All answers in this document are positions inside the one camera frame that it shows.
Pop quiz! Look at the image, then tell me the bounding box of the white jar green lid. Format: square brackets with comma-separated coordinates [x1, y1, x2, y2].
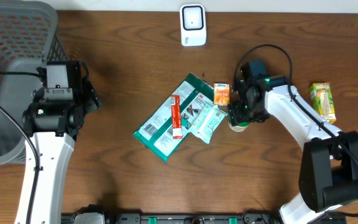
[228, 123, 249, 133]

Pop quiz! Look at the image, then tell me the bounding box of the small orange box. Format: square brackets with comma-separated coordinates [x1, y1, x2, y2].
[214, 83, 230, 106]

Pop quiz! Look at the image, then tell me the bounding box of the mint green wipes pack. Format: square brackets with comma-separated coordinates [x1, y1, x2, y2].
[189, 103, 227, 144]

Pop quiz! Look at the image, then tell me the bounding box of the red sachet packet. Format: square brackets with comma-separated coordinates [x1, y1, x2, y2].
[170, 95, 183, 139]

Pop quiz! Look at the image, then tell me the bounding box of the green yellow juice carton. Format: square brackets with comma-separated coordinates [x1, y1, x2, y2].
[309, 83, 336, 124]

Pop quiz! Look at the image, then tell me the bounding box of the green 3M package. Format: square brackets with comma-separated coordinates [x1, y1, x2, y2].
[133, 73, 214, 162]

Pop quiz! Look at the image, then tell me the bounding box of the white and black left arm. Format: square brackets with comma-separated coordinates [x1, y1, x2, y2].
[15, 79, 101, 223]

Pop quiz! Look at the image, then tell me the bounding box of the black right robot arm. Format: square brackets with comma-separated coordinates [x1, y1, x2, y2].
[228, 73, 358, 223]

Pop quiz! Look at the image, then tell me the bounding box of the white barcode scanner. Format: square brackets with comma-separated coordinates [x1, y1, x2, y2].
[180, 4, 207, 47]

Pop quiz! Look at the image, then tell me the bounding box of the dark grey plastic mesh basket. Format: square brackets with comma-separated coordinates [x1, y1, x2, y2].
[0, 1, 68, 165]

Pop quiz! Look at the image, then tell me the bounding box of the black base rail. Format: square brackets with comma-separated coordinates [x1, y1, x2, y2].
[60, 212, 347, 224]

